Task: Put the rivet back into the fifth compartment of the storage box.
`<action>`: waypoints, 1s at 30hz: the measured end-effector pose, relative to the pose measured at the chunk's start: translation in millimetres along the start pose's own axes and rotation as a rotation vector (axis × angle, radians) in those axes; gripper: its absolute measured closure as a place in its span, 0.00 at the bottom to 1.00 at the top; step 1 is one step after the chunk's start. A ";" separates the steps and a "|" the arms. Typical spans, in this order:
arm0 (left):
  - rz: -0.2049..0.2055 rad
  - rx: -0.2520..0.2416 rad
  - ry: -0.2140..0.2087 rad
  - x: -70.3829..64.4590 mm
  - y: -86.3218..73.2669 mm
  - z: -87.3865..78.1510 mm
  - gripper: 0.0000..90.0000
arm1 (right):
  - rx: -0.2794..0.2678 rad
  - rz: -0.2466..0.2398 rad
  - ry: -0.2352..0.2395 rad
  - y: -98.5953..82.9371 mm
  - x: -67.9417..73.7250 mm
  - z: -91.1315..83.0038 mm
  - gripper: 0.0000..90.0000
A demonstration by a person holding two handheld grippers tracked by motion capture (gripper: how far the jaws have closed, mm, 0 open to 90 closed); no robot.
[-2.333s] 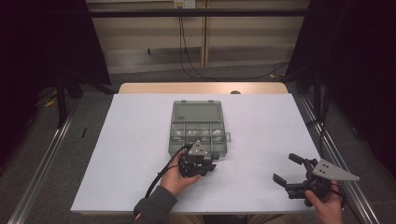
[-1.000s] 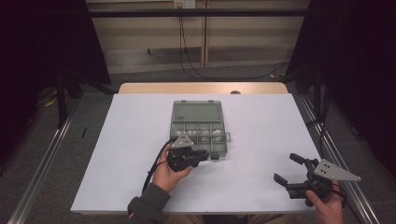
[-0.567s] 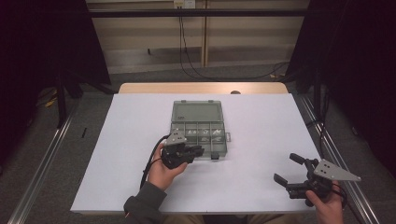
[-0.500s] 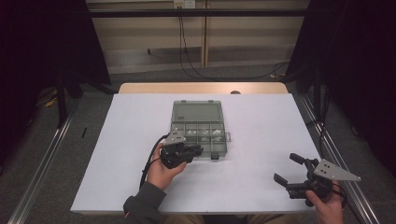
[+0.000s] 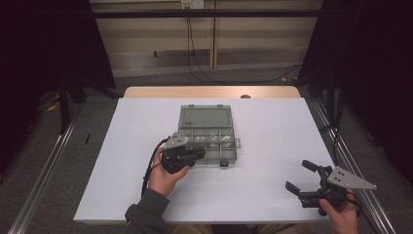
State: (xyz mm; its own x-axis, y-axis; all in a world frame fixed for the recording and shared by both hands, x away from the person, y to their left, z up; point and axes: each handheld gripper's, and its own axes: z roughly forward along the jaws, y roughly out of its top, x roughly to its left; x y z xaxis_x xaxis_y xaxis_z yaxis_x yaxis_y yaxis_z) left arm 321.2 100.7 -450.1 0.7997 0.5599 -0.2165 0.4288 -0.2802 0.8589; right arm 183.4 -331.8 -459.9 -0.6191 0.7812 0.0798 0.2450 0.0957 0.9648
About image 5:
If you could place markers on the person's right hand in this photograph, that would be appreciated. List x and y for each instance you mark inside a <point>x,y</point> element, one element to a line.
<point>344,217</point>

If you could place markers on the white table cover sheet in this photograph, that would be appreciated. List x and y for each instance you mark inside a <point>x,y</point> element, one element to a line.
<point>266,146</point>

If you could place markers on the black metal stand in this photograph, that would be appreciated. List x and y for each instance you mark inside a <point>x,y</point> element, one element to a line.
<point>64,107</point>

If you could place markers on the white wall outlet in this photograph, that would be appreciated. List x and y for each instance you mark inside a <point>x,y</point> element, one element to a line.
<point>192,3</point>

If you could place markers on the yellow floor object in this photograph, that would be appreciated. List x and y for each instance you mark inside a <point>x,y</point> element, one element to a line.
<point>53,105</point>

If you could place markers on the black curtain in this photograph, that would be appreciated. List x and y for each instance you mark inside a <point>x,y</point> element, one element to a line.
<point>373,65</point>
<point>48,48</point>

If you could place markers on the black horizontal frame bar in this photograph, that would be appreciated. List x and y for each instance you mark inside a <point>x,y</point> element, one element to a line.
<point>207,13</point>

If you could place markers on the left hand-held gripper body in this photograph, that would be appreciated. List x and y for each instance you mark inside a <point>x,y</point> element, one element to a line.
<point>175,156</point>

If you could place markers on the aluminium floor rail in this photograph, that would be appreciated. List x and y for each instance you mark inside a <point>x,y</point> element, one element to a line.
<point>45,175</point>
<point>360,169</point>

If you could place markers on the wooden table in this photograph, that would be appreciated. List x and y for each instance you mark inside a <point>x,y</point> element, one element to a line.
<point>195,92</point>

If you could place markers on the person's leg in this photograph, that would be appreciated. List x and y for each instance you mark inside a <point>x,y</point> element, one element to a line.
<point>191,229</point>
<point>292,229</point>

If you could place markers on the wooden wall post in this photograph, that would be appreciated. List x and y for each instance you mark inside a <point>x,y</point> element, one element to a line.
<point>214,39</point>

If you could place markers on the small black floor object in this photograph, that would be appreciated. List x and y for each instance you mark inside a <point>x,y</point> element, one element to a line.
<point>87,138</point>

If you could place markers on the person's left hand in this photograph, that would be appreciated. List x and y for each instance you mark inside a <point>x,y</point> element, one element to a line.
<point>164,180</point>

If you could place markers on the clear grey compartment storage box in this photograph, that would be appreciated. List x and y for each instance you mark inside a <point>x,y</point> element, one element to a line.
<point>206,130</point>

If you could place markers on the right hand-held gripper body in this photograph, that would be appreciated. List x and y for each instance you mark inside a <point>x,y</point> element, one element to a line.
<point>341,182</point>

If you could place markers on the person's right leg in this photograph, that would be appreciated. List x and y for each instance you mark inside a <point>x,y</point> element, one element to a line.
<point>292,229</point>

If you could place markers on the person's left leg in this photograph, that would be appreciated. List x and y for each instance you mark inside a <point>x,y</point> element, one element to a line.
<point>191,229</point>

